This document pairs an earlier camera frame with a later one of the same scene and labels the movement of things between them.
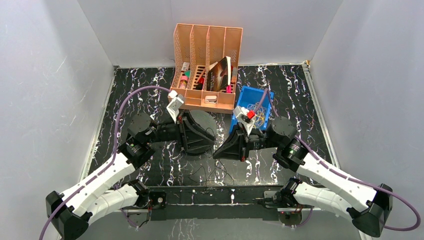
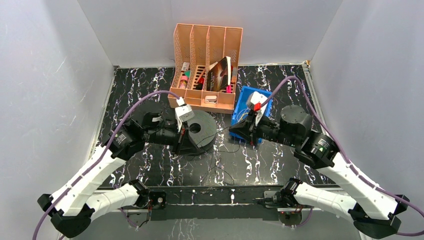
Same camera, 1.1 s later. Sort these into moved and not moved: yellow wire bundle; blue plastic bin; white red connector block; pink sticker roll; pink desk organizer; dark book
Moved: yellow wire bundle; white red connector block
Not moved: dark book; pink sticker roll; blue plastic bin; pink desk organizer
